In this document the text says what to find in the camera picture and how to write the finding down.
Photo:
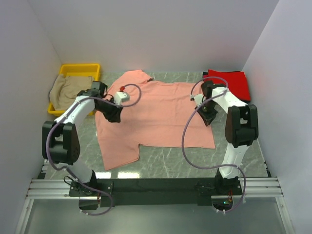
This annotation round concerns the red folded t shirt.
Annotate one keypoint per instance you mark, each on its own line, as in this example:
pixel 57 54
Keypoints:
pixel 237 82

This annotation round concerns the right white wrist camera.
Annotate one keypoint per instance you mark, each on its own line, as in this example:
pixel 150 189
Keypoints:
pixel 198 99

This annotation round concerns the yellow plastic bin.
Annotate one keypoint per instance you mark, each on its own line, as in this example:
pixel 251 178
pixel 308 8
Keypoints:
pixel 83 70

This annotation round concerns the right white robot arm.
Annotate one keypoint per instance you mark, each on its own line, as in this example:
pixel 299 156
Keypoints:
pixel 241 129

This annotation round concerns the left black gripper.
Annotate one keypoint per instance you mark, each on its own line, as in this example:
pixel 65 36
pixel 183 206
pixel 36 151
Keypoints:
pixel 115 116

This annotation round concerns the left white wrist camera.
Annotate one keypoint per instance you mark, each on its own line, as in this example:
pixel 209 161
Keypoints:
pixel 121 97

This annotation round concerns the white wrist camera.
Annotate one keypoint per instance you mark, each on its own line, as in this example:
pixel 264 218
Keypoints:
pixel 121 97
pixel 198 99

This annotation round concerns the aluminium rail frame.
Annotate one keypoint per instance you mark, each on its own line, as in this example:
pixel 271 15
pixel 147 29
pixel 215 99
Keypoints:
pixel 256 187

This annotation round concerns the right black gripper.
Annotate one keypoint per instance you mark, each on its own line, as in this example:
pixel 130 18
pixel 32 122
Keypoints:
pixel 207 119

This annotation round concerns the beige t shirt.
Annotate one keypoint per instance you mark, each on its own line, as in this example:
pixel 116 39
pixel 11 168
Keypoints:
pixel 65 90

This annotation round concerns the black base bar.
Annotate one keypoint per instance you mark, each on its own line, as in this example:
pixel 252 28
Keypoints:
pixel 158 191

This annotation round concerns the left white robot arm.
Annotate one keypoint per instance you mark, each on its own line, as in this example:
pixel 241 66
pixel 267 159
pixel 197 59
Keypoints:
pixel 60 142

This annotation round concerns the pink t shirt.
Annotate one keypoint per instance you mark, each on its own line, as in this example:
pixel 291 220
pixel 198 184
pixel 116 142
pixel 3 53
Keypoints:
pixel 157 120

